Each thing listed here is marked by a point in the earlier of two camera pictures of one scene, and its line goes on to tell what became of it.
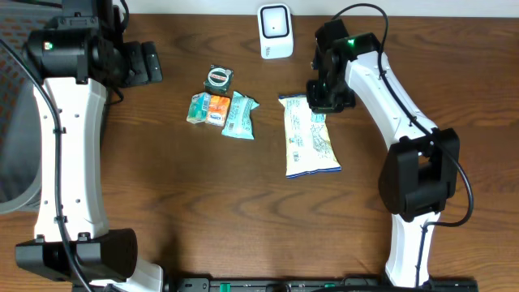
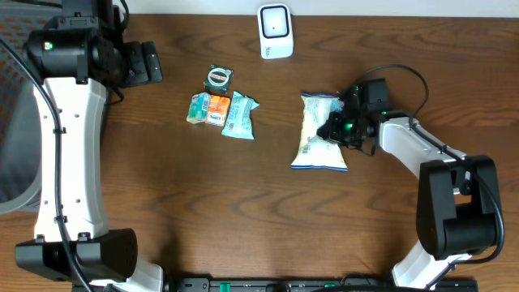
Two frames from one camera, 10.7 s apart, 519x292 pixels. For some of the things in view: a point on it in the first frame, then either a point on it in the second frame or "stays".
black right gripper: [317, 104] -> [328, 130]
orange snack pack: [219, 107] stays
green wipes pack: [238, 122] stays
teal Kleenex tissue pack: [199, 108] stays
